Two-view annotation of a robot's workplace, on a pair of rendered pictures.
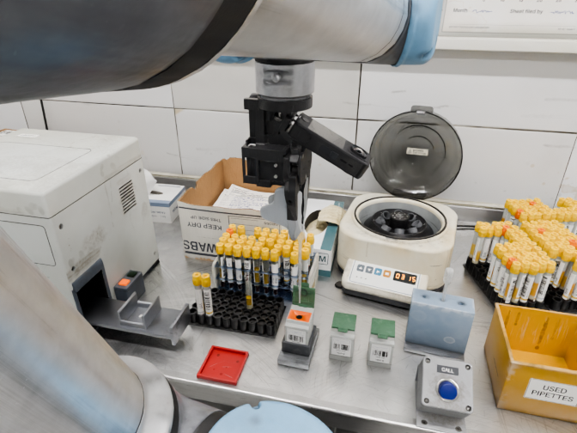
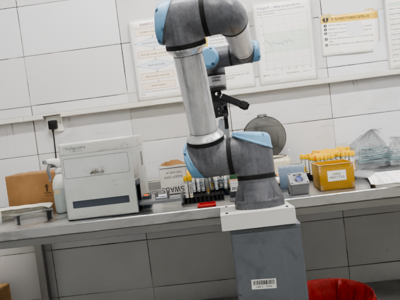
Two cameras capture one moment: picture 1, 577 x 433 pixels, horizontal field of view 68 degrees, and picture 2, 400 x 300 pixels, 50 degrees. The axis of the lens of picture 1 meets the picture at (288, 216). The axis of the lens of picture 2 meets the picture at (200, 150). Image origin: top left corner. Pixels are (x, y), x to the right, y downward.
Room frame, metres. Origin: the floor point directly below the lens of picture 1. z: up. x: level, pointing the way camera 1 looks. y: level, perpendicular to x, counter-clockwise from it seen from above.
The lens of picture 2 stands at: (-1.09, 0.40, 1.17)
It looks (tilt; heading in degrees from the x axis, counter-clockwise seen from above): 3 degrees down; 350
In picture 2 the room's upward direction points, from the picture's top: 7 degrees counter-clockwise
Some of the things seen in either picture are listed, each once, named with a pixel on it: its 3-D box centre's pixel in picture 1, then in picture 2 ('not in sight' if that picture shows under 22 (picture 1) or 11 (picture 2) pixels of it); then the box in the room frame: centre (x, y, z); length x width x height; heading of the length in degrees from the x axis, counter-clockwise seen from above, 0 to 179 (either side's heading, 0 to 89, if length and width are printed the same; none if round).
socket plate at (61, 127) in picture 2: not in sight; (55, 124); (1.31, 0.72, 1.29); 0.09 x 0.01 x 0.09; 77
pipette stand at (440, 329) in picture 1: (438, 322); (291, 177); (0.57, -0.26, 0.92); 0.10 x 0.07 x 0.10; 72
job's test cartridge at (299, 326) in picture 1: (299, 329); (235, 187); (0.56, -0.02, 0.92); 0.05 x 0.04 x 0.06; 165
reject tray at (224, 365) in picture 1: (223, 364); (206, 204); (0.52, 0.11, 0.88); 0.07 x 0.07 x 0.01; 77
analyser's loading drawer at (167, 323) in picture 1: (130, 312); (156, 197); (0.60, 0.29, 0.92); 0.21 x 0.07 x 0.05; 77
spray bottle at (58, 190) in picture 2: not in sight; (58, 185); (0.89, 0.69, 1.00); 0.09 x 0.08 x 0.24; 167
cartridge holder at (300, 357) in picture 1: (299, 341); (236, 194); (0.56, -0.02, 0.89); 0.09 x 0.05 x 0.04; 165
